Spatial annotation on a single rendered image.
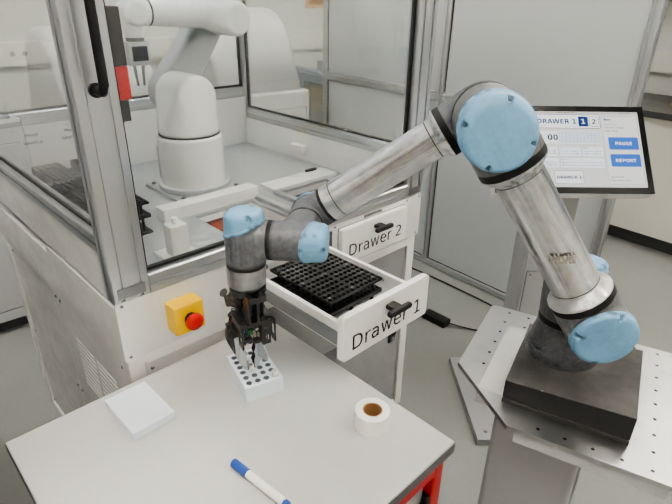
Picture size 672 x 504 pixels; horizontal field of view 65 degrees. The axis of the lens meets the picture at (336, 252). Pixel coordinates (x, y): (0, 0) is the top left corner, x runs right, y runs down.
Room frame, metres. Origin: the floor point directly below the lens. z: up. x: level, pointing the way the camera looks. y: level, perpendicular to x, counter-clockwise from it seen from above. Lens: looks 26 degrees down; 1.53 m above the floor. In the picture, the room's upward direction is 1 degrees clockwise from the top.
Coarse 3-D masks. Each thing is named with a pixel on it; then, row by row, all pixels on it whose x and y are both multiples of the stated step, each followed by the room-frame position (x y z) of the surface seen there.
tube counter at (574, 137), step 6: (546, 132) 1.74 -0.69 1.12; (552, 132) 1.74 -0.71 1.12; (558, 132) 1.74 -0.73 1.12; (564, 132) 1.74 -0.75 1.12; (570, 132) 1.74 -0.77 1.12; (576, 132) 1.74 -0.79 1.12; (582, 132) 1.74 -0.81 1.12; (588, 132) 1.74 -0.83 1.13; (594, 132) 1.74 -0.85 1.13; (600, 132) 1.74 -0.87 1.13; (552, 138) 1.73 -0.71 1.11; (558, 138) 1.73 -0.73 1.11; (564, 138) 1.73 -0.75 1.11; (570, 138) 1.73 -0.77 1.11; (576, 138) 1.73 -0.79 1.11; (582, 138) 1.73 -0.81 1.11; (588, 138) 1.73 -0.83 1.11; (594, 138) 1.73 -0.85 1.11; (600, 138) 1.73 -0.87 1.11
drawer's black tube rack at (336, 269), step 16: (336, 256) 1.25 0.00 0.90; (272, 272) 1.16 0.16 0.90; (288, 272) 1.16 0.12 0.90; (304, 272) 1.16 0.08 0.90; (320, 272) 1.16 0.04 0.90; (336, 272) 1.17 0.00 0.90; (352, 272) 1.16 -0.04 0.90; (368, 272) 1.17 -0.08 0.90; (288, 288) 1.13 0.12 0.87; (304, 288) 1.08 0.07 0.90; (320, 288) 1.08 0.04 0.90; (336, 288) 1.08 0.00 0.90; (368, 288) 1.13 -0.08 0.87; (320, 304) 1.05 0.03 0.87; (336, 304) 1.05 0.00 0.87; (352, 304) 1.06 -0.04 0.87
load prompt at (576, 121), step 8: (544, 120) 1.77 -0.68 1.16; (552, 120) 1.77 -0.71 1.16; (560, 120) 1.77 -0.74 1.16; (568, 120) 1.77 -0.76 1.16; (576, 120) 1.77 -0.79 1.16; (584, 120) 1.77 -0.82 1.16; (592, 120) 1.77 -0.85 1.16; (576, 128) 1.75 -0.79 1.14; (584, 128) 1.75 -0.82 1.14; (592, 128) 1.75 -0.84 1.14; (600, 128) 1.75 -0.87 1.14
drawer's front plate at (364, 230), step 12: (372, 216) 1.46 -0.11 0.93; (384, 216) 1.48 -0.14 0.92; (396, 216) 1.52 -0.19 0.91; (348, 228) 1.37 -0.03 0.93; (360, 228) 1.40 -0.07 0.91; (372, 228) 1.44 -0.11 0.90; (396, 228) 1.52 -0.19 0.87; (348, 240) 1.37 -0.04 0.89; (360, 240) 1.40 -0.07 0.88; (372, 240) 1.44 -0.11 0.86; (396, 240) 1.52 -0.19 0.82; (348, 252) 1.37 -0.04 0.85; (360, 252) 1.41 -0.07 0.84
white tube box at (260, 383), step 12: (228, 360) 0.93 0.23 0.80; (264, 360) 0.94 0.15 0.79; (240, 372) 0.90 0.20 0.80; (252, 372) 0.89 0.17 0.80; (264, 372) 0.90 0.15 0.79; (240, 384) 0.87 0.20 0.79; (252, 384) 0.86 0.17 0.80; (264, 384) 0.86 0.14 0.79; (276, 384) 0.87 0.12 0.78; (252, 396) 0.85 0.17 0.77; (264, 396) 0.86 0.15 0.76
